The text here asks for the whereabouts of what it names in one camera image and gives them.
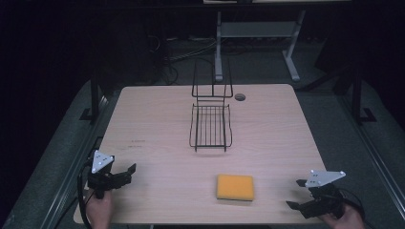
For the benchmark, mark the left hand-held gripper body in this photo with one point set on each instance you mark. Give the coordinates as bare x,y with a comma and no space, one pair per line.
101,161

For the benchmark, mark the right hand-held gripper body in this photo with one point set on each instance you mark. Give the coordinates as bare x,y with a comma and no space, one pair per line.
324,178

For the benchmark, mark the yellow sponge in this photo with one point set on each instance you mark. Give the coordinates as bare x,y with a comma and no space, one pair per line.
235,187

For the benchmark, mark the person's left hand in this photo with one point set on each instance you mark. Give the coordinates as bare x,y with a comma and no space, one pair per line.
99,210

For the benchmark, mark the person's right hand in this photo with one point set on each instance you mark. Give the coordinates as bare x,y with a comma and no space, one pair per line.
346,219

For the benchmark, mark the grey metal stand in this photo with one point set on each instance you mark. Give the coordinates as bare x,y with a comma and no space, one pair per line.
258,30

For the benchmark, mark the aluminium frame rail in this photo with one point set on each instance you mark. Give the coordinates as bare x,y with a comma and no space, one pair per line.
375,152
71,168

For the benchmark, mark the black frame post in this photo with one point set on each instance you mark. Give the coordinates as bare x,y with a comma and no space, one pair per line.
94,95
358,95

